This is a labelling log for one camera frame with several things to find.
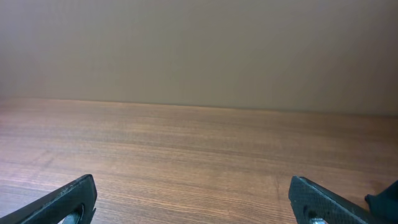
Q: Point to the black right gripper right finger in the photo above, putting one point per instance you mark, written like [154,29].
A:
[312,203]

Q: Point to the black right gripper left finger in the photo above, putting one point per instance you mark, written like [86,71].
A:
[72,203]

